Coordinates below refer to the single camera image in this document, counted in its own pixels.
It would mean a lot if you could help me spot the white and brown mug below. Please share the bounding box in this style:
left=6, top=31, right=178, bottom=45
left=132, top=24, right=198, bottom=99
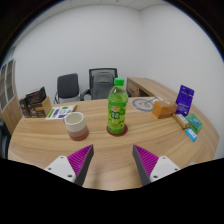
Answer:
left=63, top=111, right=90, bottom=142

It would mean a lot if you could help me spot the wooden side desk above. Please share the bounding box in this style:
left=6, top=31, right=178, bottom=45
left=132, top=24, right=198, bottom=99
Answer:
left=125, top=77, right=181, bottom=102

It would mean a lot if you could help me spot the green packet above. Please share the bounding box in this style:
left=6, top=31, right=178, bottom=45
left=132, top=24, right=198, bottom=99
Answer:
left=185, top=113, right=203, bottom=134

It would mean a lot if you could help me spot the wooden shelf cabinet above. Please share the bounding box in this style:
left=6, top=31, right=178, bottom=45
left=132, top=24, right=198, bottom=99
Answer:
left=0, top=59, right=24, bottom=136

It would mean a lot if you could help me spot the small blue packet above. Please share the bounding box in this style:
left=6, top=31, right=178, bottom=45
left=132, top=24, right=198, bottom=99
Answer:
left=184, top=127, right=198, bottom=143

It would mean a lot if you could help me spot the grey mesh office chair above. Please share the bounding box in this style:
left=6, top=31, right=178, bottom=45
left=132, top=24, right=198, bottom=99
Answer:
left=79, top=67, right=129, bottom=101

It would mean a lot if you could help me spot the brown and black cardboard box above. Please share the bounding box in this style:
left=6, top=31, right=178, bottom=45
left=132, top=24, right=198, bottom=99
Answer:
left=18, top=86, right=53, bottom=119

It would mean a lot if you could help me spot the black office chair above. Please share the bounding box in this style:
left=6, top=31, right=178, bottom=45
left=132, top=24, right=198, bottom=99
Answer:
left=54, top=73, right=82, bottom=104

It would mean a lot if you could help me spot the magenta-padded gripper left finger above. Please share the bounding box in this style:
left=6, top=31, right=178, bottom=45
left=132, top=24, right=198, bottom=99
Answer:
left=43, top=143, right=95, bottom=187

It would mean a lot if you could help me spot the orange cardboard box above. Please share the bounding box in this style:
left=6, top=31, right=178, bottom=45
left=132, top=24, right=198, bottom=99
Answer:
left=151, top=100, right=179, bottom=120

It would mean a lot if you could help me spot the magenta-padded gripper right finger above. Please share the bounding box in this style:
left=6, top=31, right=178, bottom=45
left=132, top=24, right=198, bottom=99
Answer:
left=132, top=144, right=181, bottom=187

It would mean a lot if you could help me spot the green drink bottle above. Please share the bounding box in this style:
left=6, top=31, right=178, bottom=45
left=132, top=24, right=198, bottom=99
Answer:
left=107, top=77, right=129, bottom=136

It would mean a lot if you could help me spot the purple standing pouch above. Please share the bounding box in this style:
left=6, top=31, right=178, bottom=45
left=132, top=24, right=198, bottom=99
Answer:
left=175, top=84, right=195, bottom=117

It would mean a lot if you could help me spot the flat round red coaster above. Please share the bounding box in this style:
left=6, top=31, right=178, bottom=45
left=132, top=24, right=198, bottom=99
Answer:
left=106, top=123, right=129, bottom=137

